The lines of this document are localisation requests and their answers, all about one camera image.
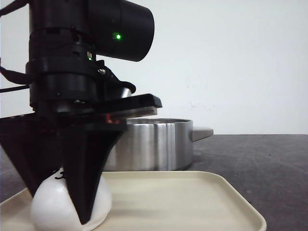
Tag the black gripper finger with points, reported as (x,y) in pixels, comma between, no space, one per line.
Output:
(33,148)

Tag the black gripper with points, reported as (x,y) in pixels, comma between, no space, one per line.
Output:
(82,100)

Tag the stainless steel steamer pot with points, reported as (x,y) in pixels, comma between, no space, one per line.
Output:
(152,144)

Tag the panda bun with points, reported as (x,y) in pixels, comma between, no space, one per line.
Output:
(52,208)

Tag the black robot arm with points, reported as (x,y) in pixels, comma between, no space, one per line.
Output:
(83,28)

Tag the cream plastic tray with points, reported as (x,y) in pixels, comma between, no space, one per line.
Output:
(158,201)

